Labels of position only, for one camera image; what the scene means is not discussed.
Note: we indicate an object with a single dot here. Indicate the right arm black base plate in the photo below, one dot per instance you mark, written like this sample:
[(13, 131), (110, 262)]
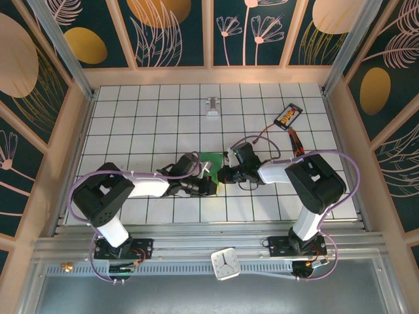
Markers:
[(276, 243)]

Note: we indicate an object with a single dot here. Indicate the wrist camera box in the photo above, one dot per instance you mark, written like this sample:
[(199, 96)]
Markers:
[(207, 167), (230, 157)]

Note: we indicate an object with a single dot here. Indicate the brass knob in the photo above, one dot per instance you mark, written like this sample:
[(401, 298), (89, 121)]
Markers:
[(67, 266)]

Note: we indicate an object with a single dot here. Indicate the small metal bracket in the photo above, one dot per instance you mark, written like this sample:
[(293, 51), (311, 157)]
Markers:
[(212, 112)]

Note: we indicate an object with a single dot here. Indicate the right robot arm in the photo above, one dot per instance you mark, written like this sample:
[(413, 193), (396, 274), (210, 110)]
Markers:
[(314, 183)]

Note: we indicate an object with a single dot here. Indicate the aluminium frame post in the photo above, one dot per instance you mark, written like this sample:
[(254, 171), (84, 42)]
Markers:
[(352, 49), (67, 49)]

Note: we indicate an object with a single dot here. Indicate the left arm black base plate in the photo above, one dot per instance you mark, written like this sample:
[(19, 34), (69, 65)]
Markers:
[(145, 245)]

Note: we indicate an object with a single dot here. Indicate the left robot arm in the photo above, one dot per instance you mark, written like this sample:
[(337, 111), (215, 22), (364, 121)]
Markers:
[(101, 196)]

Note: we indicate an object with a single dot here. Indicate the white square clock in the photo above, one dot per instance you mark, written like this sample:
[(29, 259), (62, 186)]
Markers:
[(225, 264)]

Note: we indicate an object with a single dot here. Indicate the long aluminium base rail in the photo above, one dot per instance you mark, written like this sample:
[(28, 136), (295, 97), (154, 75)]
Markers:
[(196, 243)]

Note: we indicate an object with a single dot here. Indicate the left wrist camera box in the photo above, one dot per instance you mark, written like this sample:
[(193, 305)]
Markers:
[(207, 167)]

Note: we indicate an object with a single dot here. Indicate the orange black screwdriver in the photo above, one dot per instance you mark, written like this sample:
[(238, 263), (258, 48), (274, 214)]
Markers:
[(296, 144)]

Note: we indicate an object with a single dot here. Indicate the aluminium table side rail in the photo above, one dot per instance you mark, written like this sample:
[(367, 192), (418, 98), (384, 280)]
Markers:
[(337, 131), (84, 131)]

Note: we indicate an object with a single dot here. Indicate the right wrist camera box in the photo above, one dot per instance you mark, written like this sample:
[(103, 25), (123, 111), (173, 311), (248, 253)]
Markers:
[(230, 157)]

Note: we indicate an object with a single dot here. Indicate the green paper sheet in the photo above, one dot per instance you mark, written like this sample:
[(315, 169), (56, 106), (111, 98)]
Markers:
[(212, 158)]

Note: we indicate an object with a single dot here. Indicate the black battery pack yellow print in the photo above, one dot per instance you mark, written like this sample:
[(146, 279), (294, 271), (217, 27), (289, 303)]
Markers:
[(288, 116)]

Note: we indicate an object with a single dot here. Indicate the grey metal shelf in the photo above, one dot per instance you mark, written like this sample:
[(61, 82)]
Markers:
[(196, 294)]

